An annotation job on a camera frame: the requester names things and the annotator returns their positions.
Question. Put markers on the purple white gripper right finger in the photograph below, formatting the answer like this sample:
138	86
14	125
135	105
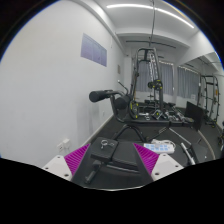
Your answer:
155	166

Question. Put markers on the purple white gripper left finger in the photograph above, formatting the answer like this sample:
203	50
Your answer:
66	166

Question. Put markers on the white power strip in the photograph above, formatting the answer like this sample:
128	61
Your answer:
159	147

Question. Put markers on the silver barbell bar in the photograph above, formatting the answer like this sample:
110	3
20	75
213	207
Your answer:
188	155

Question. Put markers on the black weight bench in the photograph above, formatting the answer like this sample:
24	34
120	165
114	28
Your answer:
115	159

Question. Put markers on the black squat rack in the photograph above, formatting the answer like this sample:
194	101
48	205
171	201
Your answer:
209	98

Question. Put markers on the grey window curtain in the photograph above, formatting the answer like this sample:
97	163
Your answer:
145	77

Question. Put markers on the white wall socket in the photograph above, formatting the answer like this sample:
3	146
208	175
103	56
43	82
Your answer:
65	144

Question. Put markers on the black cable gym machine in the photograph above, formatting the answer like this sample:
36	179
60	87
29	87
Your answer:
147	57

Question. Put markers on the purple wall poster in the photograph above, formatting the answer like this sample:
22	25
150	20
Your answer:
92	50

